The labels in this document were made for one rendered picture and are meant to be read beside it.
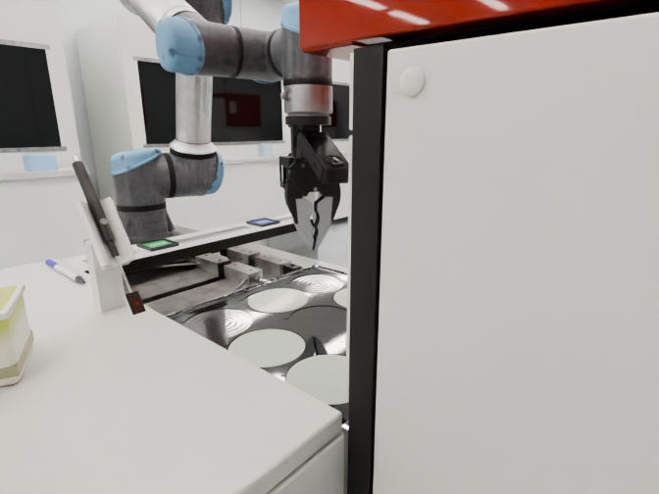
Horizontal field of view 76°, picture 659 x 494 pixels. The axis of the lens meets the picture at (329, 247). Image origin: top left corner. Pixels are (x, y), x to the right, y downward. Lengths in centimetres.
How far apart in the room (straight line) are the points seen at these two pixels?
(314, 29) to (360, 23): 4
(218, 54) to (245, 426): 53
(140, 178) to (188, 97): 22
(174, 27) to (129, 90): 324
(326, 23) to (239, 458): 29
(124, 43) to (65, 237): 156
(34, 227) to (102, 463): 317
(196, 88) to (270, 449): 91
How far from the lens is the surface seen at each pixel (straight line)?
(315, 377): 50
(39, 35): 375
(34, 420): 40
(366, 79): 27
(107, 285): 56
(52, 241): 351
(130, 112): 390
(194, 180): 114
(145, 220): 112
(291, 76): 66
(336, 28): 29
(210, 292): 82
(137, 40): 401
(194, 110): 111
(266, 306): 69
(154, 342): 47
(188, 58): 68
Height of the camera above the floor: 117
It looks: 16 degrees down
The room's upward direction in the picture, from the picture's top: straight up
